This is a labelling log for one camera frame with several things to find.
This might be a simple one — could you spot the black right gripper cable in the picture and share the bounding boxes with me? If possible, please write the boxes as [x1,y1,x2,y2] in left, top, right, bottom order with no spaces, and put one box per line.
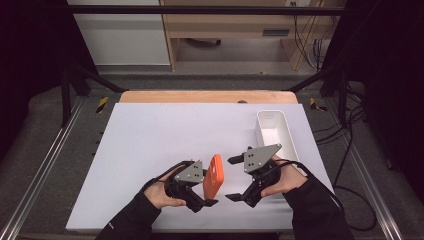
[275,159,379,233]

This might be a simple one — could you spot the black frame strut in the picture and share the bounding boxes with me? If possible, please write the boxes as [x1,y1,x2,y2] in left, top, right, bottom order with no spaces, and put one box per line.
[282,64,350,127]
[61,62,128,128]

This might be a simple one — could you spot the hanging desk cables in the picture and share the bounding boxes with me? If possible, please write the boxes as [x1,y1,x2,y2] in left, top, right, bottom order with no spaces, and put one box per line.
[292,2,332,72]

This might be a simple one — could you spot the orange phone case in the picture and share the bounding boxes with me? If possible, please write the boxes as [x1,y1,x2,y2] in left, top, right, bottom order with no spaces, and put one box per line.
[202,153,225,202]

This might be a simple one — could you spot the black horizontal frame bar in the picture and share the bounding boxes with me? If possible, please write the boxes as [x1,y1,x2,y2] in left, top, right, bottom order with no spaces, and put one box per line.
[66,4,348,16]

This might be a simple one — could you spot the person's left hand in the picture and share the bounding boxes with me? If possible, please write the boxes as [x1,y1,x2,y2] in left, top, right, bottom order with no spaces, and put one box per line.
[142,163,188,211]

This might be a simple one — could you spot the black curtain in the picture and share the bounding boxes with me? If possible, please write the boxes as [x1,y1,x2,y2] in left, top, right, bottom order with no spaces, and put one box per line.
[0,0,98,161]
[322,0,424,201]

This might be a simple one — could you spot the yellow black tape marker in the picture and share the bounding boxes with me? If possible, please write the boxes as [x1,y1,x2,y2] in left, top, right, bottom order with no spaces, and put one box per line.
[95,96,110,115]
[309,97,328,113]

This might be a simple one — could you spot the white cabinet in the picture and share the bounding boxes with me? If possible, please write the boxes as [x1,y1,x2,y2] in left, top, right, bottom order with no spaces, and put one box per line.
[66,0,171,66]

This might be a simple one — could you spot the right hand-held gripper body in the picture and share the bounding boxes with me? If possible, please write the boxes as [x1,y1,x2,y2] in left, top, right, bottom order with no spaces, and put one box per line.
[243,143,283,208]

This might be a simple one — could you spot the black floor cables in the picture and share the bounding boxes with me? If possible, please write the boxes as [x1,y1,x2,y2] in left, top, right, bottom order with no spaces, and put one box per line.
[312,82,368,188]

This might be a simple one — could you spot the white plastic storage bin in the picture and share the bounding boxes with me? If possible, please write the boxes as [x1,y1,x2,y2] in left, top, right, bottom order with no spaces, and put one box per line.
[254,109,310,201]

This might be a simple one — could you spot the aluminium floor rail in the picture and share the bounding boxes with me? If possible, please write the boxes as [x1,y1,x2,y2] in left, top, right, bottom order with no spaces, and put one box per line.
[323,99,405,240]
[0,95,85,240]

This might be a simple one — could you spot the person's right hand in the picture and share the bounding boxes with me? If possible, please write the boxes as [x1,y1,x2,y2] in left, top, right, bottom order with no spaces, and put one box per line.
[259,154,309,199]

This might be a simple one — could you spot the white table cover sheet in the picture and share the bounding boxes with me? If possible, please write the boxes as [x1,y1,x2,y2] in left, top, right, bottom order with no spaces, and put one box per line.
[65,102,334,232]

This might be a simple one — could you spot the light wooden desk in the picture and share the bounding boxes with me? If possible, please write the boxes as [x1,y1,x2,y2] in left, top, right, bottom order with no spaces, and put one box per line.
[159,0,338,72]

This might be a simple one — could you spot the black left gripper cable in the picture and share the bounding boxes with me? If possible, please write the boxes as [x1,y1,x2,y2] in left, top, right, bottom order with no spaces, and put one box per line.
[141,160,195,193]

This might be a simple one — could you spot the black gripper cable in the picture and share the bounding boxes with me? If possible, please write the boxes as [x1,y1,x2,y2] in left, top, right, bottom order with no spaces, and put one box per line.
[141,160,195,193]
[275,159,379,233]

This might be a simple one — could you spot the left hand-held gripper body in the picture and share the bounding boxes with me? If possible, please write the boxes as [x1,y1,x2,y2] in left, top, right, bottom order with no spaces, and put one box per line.
[164,160,205,214]

